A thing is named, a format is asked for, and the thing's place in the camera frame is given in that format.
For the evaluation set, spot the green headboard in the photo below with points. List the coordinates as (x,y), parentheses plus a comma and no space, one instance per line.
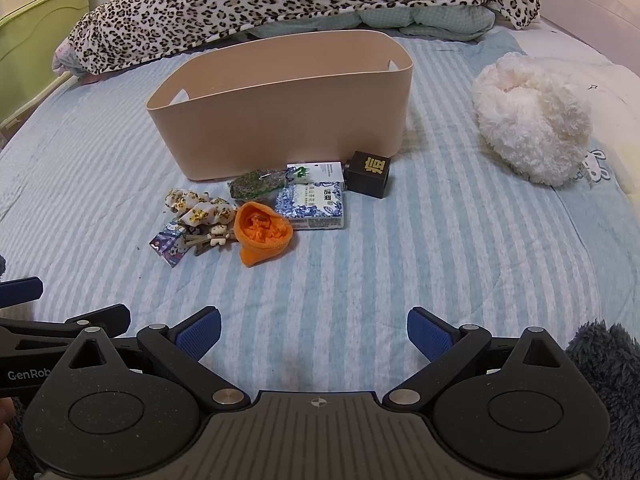
(30,45)

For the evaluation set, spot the person's right forearm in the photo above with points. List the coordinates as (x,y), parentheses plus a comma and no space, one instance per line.
(610,365)

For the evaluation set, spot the white fluffy plush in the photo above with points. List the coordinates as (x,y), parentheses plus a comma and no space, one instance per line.
(530,120)

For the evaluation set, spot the small figure hair clip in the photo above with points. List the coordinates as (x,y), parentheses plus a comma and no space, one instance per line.
(215,233)

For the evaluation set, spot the green dried herb packet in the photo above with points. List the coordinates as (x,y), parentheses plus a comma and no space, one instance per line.
(255,183)

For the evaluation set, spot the pink cloth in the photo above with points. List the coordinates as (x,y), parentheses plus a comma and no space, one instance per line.
(65,62)

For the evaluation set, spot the beige plastic storage basket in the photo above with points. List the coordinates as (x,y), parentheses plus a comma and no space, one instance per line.
(280,125)

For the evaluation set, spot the blue white tissue packet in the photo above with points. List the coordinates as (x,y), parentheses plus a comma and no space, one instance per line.
(312,205)

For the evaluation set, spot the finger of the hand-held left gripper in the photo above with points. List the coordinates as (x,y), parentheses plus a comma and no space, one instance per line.
(22,289)
(100,316)

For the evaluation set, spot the purple cartoon packet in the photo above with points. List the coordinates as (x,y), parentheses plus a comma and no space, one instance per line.
(167,247)

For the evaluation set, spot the striped bed sheet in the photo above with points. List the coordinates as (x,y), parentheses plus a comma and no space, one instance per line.
(350,270)

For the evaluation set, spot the person's left hand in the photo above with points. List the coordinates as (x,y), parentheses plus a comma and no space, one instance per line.
(5,427)

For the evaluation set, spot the orange knit sock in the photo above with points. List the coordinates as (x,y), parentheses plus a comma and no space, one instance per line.
(255,251)

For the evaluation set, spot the black cube box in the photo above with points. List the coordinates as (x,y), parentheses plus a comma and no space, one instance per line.
(367,175)

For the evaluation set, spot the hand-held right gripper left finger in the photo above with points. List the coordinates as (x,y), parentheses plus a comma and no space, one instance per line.
(200,334)

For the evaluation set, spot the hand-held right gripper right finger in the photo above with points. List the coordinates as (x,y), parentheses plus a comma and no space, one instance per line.
(429,334)

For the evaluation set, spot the white flat packet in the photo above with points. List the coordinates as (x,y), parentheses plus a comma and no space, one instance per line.
(322,171)

